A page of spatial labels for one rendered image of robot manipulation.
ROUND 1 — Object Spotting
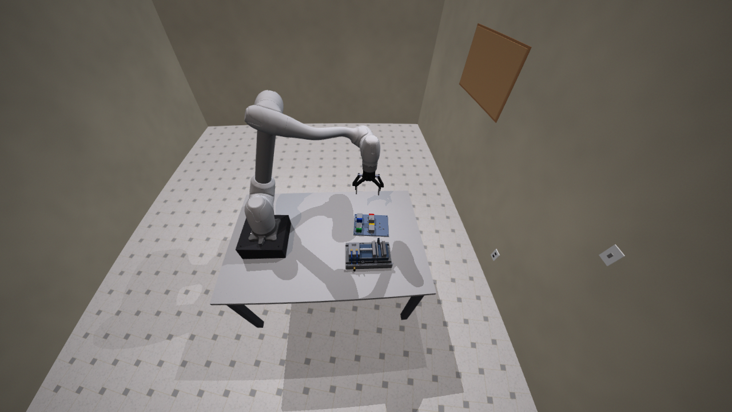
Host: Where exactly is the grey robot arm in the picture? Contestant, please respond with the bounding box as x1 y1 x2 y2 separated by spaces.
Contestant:
244 90 380 245

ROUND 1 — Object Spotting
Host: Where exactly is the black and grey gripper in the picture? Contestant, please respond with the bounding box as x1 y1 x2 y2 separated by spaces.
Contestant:
352 171 384 195

